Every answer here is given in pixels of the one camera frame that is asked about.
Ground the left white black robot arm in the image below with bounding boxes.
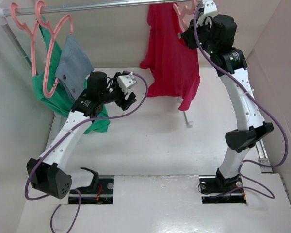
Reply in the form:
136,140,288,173
25,71,137,200

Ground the pink hanger holding denim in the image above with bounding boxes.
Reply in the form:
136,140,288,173
35,0,74,99

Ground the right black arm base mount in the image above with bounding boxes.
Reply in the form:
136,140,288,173
197,176,247,204

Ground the green t shirt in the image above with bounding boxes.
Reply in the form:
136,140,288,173
32,16,111,134

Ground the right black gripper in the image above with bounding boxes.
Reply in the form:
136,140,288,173
181,16,218,55

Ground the metal clothes rack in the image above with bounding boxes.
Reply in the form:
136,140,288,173
0,0,209,128

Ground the blue denim garment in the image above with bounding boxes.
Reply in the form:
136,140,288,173
55,35,94,101

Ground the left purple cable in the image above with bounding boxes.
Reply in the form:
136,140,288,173
24,71,148,233

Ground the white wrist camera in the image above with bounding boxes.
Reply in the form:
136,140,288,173
117,73,137,93
197,0,217,25

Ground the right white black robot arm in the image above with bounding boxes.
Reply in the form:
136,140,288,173
181,15,274,195

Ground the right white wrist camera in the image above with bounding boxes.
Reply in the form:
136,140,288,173
197,0,217,25

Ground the pink plastic hanger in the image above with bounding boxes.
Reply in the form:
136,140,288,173
173,0,198,30

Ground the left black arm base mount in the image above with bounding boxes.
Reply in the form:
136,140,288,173
68,167,114,205

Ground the red t shirt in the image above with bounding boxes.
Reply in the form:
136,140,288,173
140,3,200,111

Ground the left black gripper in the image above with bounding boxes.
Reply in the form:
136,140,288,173
100,74,136,109

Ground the aluminium rail right side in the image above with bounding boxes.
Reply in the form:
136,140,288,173
255,140,273,174

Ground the pink hanger holding green shirt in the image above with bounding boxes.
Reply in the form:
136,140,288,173
9,2,44,80

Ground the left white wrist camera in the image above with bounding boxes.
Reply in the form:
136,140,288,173
117,73,137,93

